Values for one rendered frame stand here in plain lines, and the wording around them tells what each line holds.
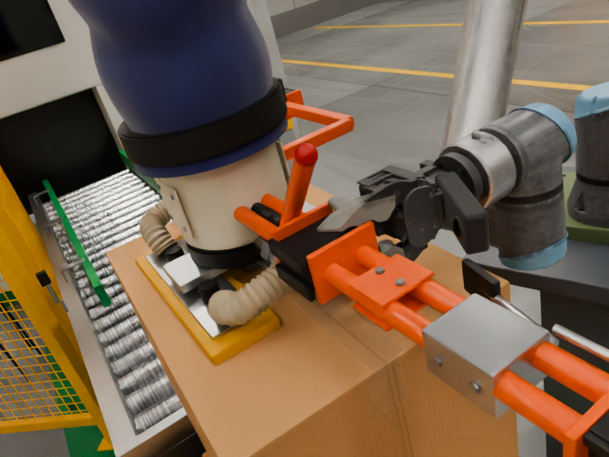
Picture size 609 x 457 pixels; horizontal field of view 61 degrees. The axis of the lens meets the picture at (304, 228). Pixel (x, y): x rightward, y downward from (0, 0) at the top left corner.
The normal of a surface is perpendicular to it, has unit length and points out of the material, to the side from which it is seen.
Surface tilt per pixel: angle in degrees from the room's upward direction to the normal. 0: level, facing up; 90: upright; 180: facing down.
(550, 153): 88
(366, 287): 2
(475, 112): 68
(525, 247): 88
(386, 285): 2
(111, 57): 78
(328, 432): 91
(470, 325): 2
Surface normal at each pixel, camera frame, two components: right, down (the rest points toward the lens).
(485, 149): 0.09, -0.54
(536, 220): -0.11, 0.46
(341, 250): 0.54, 0.31
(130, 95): -0.46, 0.48
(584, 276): -0.24, -0.85
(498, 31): -0.04, 0.22
